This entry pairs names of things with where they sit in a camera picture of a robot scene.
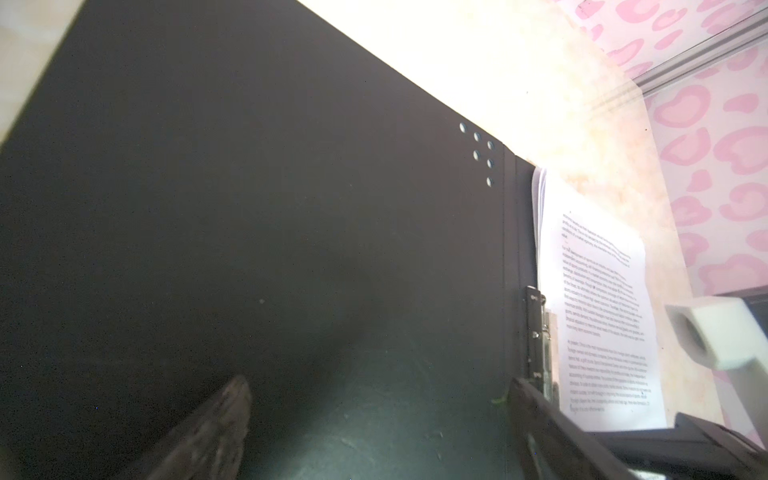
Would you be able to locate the paper sheet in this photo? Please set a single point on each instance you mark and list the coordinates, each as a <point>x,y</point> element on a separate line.
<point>591,269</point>

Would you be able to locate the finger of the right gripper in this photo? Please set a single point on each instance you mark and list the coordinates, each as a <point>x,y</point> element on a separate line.
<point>692,449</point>

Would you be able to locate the blue folder black inside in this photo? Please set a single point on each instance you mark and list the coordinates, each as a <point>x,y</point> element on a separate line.
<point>203,189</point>

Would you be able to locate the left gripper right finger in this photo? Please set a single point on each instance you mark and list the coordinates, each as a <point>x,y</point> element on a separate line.
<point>549,445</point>

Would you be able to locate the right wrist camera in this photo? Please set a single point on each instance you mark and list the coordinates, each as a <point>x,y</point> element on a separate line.
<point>722,334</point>

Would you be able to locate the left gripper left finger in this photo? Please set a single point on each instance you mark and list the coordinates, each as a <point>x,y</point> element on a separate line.
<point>207,444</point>

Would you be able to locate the right corner aluminium post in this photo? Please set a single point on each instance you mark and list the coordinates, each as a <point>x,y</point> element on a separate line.
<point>742,35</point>

